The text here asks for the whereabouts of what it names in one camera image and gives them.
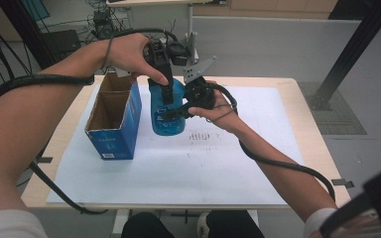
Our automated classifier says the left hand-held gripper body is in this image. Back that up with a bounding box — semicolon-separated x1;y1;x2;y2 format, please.
143;37;191;78

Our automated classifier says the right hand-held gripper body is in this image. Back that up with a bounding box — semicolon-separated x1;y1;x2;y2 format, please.
182;55;218;112

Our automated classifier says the blue plastic bottle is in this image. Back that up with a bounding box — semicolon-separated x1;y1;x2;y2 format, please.
147;77;188;137

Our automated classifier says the blue cardboard box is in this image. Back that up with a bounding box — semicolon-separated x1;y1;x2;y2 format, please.
84;71;143;162

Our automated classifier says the person's left hand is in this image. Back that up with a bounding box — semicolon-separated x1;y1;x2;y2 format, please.
106;33;171;87

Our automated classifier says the person's right hand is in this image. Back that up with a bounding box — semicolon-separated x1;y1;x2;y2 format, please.
188;79;247;134

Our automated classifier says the white background desk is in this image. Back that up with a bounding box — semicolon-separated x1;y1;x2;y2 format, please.
106;0;227;65

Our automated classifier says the white table mat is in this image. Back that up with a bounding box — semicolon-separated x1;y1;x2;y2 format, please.
45;83;306;207

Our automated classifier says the black computer tower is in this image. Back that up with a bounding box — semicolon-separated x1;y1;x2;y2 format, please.
92;9;117;40

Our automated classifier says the black box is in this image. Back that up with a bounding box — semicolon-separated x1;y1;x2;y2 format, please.
42;29;82;56

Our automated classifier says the wooden cabinet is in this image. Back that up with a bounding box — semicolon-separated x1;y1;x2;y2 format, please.
192;0;339;20

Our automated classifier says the light wooden table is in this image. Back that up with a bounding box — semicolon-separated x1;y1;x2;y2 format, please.
19;74;351;211

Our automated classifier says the white shoe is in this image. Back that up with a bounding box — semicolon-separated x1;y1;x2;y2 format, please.
196;212;211;238

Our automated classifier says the person's left leg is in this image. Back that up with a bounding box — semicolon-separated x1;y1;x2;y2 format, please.
121;211;177;238

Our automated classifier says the person's leg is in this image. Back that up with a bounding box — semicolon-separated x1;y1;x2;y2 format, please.
206;209;266;238
121;211;177;238

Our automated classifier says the person's right leg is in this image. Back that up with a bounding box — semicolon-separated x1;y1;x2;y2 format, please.
206;209;266;238

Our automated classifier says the teal panel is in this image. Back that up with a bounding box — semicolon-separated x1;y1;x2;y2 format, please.
21;0;52;22

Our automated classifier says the grey floor grate mat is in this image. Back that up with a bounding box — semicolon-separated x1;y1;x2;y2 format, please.
302;81;367;136

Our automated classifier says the white right shirt sleeve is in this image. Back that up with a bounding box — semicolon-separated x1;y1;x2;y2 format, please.
303;207;339;238

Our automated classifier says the white shirt sleeve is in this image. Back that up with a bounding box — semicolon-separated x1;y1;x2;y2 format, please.
0;208;49;238
303;207;339;238

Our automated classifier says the white left shirt sleeve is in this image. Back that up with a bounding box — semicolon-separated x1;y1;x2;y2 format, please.
0;208;49;238

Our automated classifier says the black blurred device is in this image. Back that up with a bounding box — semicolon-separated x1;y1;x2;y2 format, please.
318;170;381;238

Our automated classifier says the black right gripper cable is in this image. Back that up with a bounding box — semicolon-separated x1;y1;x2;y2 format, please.
207;82;336;202

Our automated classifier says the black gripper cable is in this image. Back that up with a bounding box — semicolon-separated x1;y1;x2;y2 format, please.
0;28;180;216
207;82;336;202

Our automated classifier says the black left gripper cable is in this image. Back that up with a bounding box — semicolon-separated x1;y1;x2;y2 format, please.
0;28;180;216

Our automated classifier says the black metal post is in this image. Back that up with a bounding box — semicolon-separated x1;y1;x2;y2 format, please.
307;0;381;112
0;0;61;70

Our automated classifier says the tangle of black floor cables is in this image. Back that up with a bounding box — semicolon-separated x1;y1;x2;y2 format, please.
0;0;133;83

